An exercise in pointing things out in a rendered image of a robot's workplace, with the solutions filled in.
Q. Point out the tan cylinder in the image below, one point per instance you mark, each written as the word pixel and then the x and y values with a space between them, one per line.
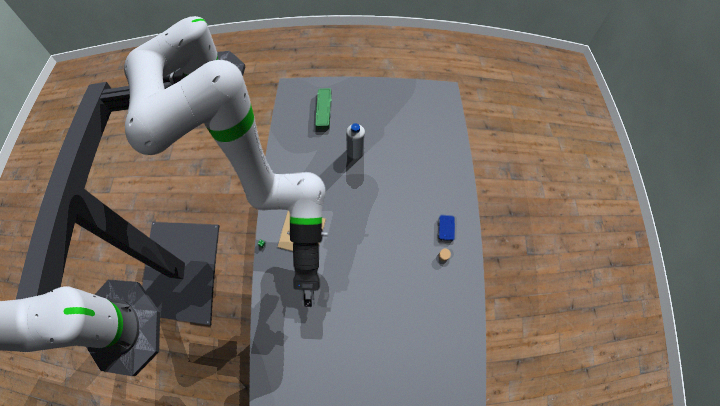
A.
pixel 444 255

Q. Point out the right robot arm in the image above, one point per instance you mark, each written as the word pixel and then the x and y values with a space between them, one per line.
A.
pixel 67 317

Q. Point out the grey bottle with blue cap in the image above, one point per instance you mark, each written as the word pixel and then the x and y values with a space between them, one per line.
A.
pixel 355 141

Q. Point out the tan flat mat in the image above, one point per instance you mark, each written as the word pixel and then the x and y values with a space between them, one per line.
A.
pixel 284 241

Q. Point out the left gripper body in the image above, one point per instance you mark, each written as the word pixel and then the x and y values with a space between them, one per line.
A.
pixel 306 239

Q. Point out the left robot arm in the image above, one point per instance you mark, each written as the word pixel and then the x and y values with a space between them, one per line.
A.
pixel 214 94

